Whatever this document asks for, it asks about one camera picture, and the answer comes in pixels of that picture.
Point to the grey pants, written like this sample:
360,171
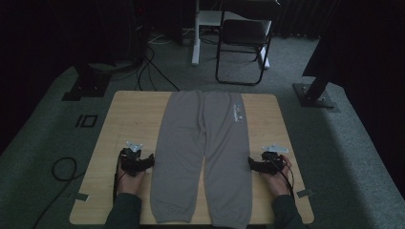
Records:
203,152

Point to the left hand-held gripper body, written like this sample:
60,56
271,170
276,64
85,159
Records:
131,161

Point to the black folding chair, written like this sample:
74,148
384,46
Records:
245,35

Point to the black stand base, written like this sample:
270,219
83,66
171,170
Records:
89,86

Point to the person's left hand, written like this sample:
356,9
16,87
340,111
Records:
130,184

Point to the person's right hand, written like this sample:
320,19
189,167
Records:
279,184

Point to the white desk frame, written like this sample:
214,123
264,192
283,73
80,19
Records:
196,47

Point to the black stand with base plate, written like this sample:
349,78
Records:
313,95

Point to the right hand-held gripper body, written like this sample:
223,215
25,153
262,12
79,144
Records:
270,164

